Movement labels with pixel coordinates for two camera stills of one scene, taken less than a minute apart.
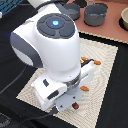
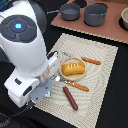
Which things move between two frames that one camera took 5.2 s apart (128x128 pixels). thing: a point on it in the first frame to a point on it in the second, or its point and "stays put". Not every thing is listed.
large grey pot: x=94 y=14 stays put
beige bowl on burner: x=124 y=14 stays put
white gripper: x=49 y=91 to x=21 y=90
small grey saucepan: x=72 y=10 stays put
